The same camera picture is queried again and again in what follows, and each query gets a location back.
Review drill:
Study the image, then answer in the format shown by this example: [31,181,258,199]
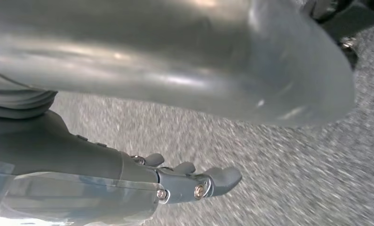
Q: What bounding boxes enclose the black robot foot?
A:
[301,0,374,72]

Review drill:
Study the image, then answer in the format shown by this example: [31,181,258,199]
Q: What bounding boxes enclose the ribbed grey right arm sleeve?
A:
[0,67,58,120]

